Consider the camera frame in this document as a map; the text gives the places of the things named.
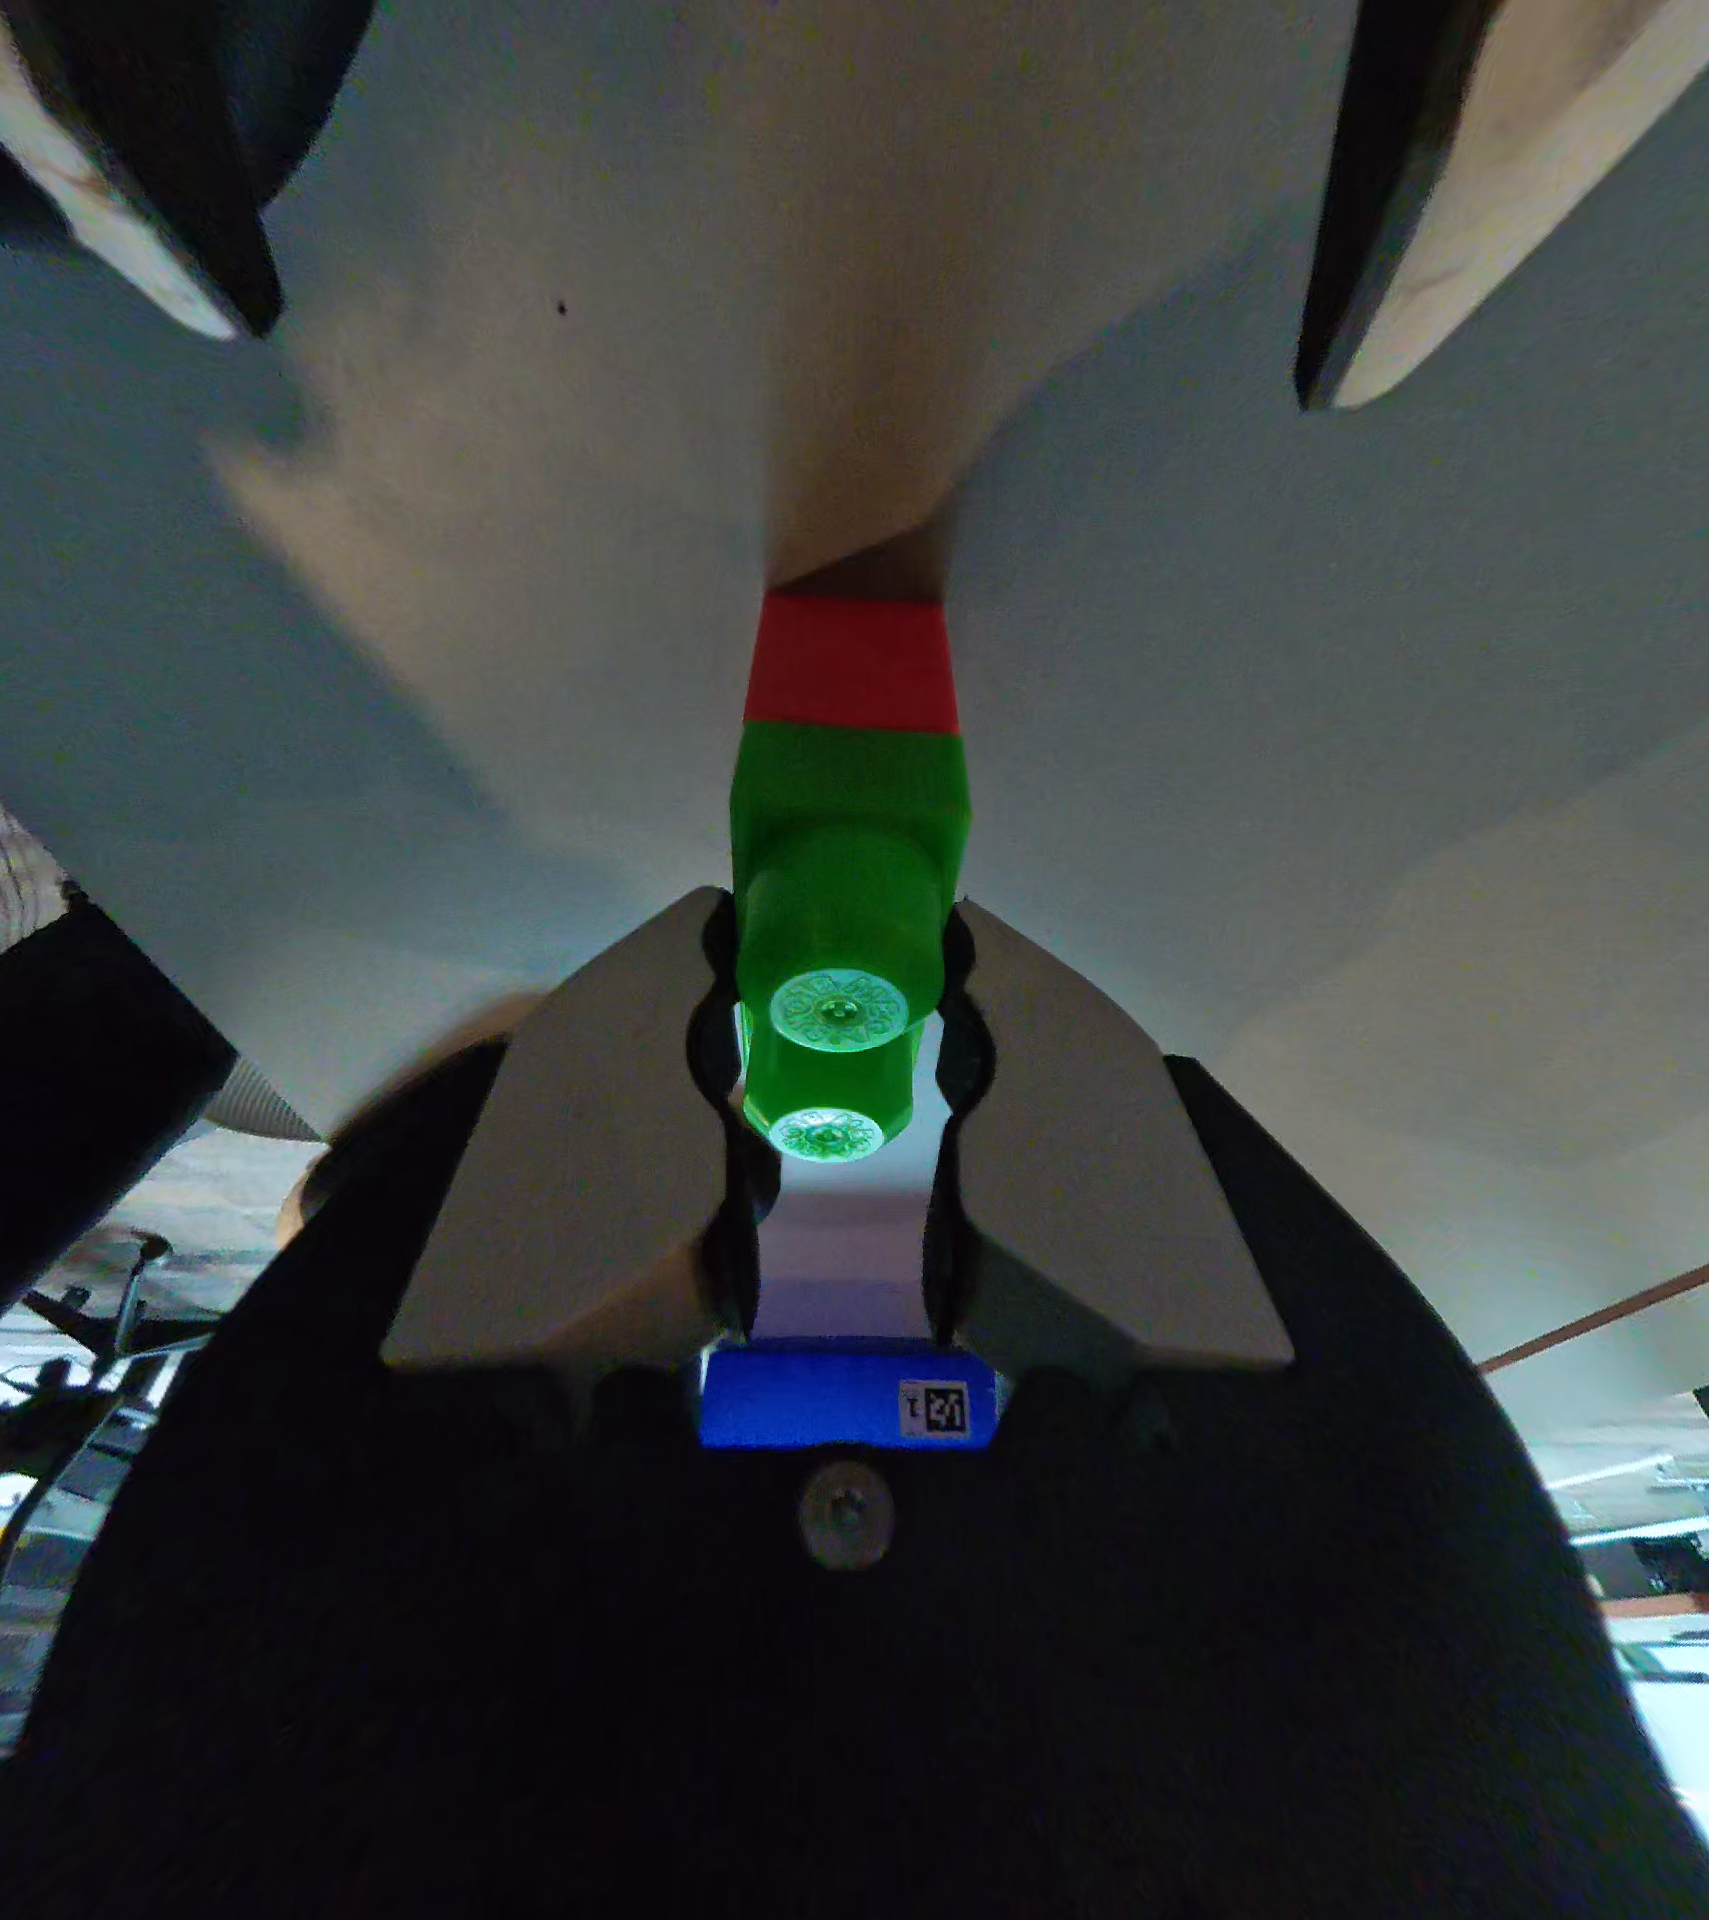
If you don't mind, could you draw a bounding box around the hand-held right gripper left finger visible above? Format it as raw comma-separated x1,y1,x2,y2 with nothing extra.
380,887,742,1376

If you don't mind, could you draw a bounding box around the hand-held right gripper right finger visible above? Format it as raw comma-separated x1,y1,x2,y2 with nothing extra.
921,894,1297,1376

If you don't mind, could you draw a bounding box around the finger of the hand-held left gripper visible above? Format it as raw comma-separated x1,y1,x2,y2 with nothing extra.
1297,0,1709,414
0,0,376,341

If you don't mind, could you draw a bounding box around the blue bin with white label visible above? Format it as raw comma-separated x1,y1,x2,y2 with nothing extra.
697,1342,1007,1453

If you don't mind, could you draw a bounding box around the green two-stud mega block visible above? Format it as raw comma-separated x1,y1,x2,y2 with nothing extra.
728,720,972,1171

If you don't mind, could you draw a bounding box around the red single-stud mega block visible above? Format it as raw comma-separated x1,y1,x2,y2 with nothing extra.
745,592,965,740

